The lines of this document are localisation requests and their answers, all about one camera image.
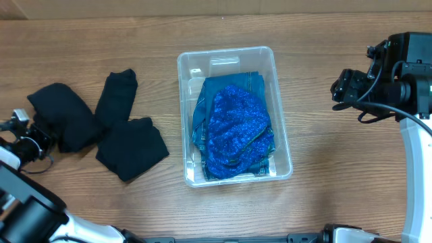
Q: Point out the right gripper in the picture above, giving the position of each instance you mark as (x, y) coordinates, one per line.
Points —
(354, 87)

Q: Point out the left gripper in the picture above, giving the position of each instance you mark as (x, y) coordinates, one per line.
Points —
(37, 133)

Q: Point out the black garment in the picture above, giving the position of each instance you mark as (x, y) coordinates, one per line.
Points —
(64, 113)
(131, 148)

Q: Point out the blue denim jeans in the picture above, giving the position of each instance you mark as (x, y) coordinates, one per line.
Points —
(252, 82)

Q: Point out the blue sequin fabric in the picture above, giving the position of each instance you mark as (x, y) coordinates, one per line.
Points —
(240, 137)

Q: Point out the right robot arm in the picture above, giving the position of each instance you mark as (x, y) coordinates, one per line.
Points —
(398, 85)

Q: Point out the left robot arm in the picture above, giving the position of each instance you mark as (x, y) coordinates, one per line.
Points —
(31, 213)

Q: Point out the black rolled sock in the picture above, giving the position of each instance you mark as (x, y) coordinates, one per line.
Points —
(117, 98)

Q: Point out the clear plastic storage bin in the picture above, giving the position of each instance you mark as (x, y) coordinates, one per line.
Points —
(193, 68)

